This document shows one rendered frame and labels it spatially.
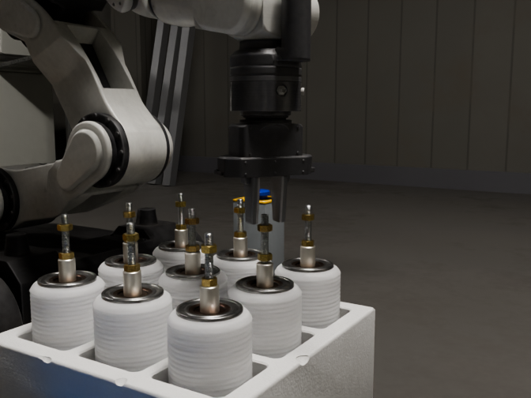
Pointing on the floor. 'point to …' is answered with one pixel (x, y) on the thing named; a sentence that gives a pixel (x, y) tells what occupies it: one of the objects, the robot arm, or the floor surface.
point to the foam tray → (74, 389)
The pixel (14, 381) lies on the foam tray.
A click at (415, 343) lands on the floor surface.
